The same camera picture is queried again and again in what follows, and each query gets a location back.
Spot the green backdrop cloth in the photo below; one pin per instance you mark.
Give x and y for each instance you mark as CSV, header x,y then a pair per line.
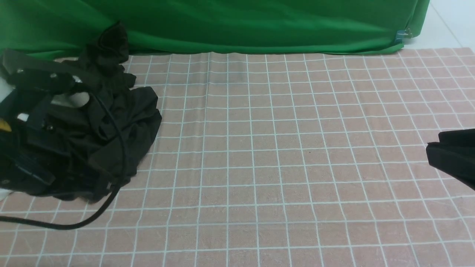
x,y
57,28

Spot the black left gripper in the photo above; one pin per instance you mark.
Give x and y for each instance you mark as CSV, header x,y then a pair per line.
x,y
36,158

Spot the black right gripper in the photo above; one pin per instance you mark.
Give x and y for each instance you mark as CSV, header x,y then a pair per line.
x,y
454,154

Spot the blue binder clip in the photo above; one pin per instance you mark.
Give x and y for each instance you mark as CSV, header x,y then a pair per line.
x,y
402,35

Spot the dark gray long-sleeve shirt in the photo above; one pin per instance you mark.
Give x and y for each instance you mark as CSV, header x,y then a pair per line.
x,y
115,146

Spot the pink checkered tablecloth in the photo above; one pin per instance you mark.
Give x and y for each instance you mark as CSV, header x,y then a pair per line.
x,y
304,160

